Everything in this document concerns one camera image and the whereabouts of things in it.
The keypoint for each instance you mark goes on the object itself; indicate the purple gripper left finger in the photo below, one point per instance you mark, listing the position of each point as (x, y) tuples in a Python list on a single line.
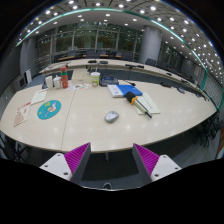
[(69, 166)]

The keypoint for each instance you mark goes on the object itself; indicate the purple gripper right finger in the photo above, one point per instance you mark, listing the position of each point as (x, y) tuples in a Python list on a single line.
[(151, 166)]

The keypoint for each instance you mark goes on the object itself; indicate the round teal mouse pad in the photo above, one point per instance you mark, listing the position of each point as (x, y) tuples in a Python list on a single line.
[(49, 109)]

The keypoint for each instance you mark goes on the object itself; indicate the blue folder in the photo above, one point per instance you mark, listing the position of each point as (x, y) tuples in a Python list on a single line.
[(129, 88)]

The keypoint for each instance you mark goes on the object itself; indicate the white paper sheet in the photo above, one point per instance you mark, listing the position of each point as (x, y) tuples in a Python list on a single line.
[(39, 96)]

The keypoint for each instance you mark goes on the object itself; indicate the white book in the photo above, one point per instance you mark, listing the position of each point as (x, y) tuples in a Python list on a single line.
[(115, 91)]

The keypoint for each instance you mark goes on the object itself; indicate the white paper cup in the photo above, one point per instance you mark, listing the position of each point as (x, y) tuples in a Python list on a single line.
[(49, 82)]

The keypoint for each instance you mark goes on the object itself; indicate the colourful flyer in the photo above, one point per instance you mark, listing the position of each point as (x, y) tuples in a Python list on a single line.
[(78, 87)]

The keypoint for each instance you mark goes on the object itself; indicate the pale green notebook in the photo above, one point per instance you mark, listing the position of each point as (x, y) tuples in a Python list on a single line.
[(146, 100)]

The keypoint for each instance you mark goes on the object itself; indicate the red tall bottle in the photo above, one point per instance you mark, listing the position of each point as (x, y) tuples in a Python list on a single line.
[(64, 77)]

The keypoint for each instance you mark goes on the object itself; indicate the red white leaflet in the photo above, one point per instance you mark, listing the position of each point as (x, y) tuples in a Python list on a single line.
[(22, 113)]

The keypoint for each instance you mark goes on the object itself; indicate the grey computer mouse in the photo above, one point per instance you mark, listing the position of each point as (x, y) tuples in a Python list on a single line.
[(111, 116)]

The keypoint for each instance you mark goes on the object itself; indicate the white mug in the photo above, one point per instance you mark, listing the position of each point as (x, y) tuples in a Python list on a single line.
[(57, 82)]

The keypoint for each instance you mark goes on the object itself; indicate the white green tub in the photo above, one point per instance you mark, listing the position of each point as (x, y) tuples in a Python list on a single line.
[(95, 77)]

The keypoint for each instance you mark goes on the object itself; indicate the black office chair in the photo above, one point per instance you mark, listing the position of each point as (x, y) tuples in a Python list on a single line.
[(150, 62)]

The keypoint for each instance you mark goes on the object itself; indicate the grey concrete pillar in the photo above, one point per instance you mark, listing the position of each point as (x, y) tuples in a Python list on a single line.
[(151, 43)]

